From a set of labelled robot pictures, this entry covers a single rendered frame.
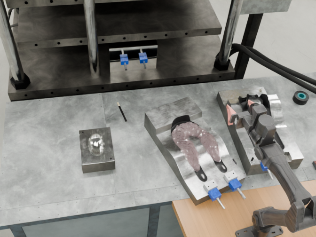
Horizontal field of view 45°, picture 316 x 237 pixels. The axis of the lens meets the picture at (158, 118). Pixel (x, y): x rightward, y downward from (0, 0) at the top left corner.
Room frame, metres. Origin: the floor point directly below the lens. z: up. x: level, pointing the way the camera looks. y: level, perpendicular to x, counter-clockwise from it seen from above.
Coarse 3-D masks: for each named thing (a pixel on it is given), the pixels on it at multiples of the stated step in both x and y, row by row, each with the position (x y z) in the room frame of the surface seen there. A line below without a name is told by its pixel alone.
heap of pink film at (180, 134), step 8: (176, 128) 1.17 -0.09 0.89; (184, 128) 1.17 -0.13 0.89; (192, 128) 1.17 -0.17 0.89; (200, 128) 1.17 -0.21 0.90; (176, 136) 1.11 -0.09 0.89; (184, 136) 1.12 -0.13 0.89; (200, 136) 1.12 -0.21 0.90; (208, 136) 1.10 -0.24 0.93; (176, 144) 1.07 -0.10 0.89; (184, 144) 1.06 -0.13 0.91; (192, 144) 1.06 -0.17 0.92; (208, 144) 1.07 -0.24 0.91; (216, 144) 1.08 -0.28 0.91; (184, 152) 1.02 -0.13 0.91; (192, 152) 1.02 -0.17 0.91; (208, 152) 1.04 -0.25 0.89; (216, 152) 1.05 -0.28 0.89; (192, 160) 0.99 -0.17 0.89; (216, 160) 1.02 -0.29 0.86
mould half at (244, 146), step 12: (228, 96) 1.44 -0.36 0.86; (276, 96) 1.40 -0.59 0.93; (240, 108) 1.30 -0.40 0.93; (276, 108) 1.33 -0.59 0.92; (276, 120) 1.27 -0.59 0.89; (240, 132) 1.18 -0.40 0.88; (288, 132) 1.21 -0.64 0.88; (240, 144) 1.12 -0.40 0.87; (252, 144) 1.11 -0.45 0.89; (288, 144) 1.13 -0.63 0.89; (240, 156) 1.09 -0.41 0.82; (252, 156) 1.04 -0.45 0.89; (300, 156) 1.07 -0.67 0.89; (252, 168) 0.99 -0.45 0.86
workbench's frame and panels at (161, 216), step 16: (128, 208) 0.78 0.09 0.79; (144, 208) 0.85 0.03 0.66; (160, 208) 0.87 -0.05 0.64; (16, 224) 0.66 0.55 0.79; (32, 224) 0.68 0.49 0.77; (48, 224) 0.74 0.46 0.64; (64, 224) 0.75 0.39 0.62; (80, 224) 0.77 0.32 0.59; (96, 224) 0.79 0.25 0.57; (112, 224) 0.81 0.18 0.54; (128, 224) 0.83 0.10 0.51; (144, 224) 0.85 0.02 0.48; (160, 224) 0.87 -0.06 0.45; (176, 224) 0.90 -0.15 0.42
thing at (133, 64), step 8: (144, 40) 1.72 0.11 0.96; (152, 40) 1.73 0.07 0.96; (112, 48) 1.63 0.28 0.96; (120, 48) 1.64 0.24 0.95; (128, 48) 1.65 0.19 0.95; (136, 48) 1.66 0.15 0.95; (144, 48) 1.67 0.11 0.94; (152, 48) 1.69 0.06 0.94; (112, 56) 1.63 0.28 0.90; (120, 56) 1.64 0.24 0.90; (128, 56) 1.65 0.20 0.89; (136, 56) 1.66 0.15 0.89; (152, 56) 1.69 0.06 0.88; (112, 64) 1.63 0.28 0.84; (120, 64) 1.64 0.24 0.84; (128, 64) 1.65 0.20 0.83; (136, 64) 1.66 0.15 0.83; (152, 64) 1.69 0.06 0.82
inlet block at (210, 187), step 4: (212, 180) 0.90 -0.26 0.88; (204, 184) 0.88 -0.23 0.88; (208, 184) 0.88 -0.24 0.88; (212, 184) 0.88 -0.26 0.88; (216, 184) 0.88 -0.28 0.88; (204, 188) 0.87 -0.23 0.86; (208, 188) 0.86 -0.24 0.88; (212, 188) 0.86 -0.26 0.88; (216, 188) 0.87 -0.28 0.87; (208, 192) 0.85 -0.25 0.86; (212, 192) 0.85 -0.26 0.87; (216, 192) 0.85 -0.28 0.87; (212, 196) 0.83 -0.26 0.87; (216, 196) 0.83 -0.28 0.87; (220, 196) 0.84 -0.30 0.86; (212, 200) 0.82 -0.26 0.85; (220, 200) 0.82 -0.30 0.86; (220, 204) 0.80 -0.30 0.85; (224, 208) 0.78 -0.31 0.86
